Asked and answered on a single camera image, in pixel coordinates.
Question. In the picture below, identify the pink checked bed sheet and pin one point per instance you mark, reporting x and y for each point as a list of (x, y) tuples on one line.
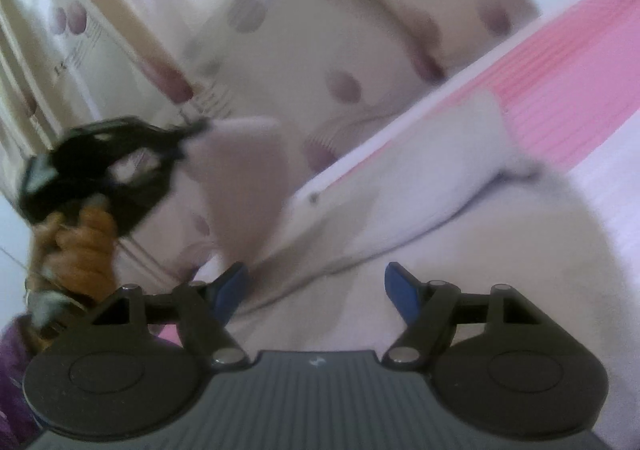
[(575, 79)]

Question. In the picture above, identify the person's left forearm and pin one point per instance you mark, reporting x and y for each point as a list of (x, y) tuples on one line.
[(20, 370)]

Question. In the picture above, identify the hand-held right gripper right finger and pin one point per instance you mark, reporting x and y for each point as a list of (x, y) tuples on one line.
[(403, 292)]

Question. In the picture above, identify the person's left hand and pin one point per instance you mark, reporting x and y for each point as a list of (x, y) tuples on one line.
[(82, 250)]

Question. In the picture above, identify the beige knitted sweater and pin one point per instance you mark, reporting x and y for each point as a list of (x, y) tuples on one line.
[(400, 210)]

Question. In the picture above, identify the beige leaf print curtain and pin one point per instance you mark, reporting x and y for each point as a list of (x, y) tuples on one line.
[(300, 4)]

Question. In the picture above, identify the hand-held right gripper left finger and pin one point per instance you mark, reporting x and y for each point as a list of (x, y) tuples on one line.
[(230, 291)]

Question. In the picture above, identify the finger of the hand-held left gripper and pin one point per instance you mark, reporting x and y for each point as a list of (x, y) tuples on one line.
[(187, 133)]

